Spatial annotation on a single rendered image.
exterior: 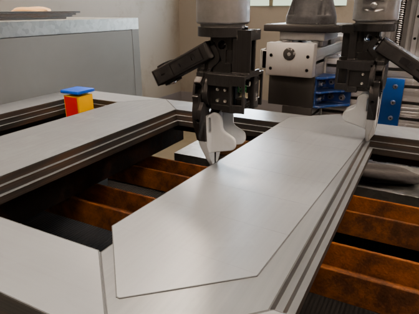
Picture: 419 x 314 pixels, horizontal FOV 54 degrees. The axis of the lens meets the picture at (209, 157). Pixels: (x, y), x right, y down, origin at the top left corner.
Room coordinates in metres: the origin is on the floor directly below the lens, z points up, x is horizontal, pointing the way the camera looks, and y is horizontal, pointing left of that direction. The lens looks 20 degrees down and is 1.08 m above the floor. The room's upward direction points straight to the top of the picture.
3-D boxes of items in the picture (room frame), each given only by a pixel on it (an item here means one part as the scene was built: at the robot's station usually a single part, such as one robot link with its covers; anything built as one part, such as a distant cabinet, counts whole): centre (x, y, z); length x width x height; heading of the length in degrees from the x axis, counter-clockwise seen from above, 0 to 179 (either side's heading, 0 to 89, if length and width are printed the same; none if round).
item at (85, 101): (1.04, 0.34, 0.78); 0.05 x 0.05 x 0.19; 62
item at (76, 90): (1.04, 0.34, 0.88); 0.06 x 0.06 x 0.02; 62
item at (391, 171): (0.94, -0.42, 0.70); 0.20 x 0.10 x 0.03; 75
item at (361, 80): (0.75, -0.28, 1.00); 0.09 x 0.08 x 0.12; 62
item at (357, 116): (0.73, -0.28, 0.89); 0.06 x 0.03 x 0.09; 62
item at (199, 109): (0.59, 0.01, 0.94); 0.05 x 0.02 x 0.09; 152
